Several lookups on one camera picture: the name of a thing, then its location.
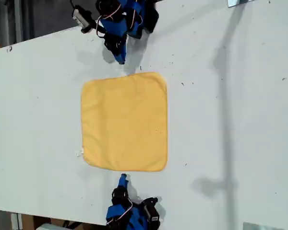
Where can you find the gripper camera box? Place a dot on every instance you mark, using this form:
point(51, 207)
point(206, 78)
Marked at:
point(81, 15)
point(150, 210)

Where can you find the white container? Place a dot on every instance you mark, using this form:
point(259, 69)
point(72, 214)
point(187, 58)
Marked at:
point(49, 227)

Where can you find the yellow square towel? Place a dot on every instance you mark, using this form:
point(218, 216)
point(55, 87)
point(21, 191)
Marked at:
point(124, 119)

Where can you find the grey metal post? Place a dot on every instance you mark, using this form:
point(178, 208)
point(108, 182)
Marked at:
point(18, 21)

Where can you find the white table leg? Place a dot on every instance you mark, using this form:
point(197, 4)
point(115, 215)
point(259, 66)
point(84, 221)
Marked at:
point(16, 221)

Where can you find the gripper camera stalk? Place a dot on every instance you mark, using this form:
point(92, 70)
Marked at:
point(91, 27)

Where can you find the brown cardboard box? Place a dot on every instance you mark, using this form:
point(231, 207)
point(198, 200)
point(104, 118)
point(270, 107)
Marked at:
point(50, 222)

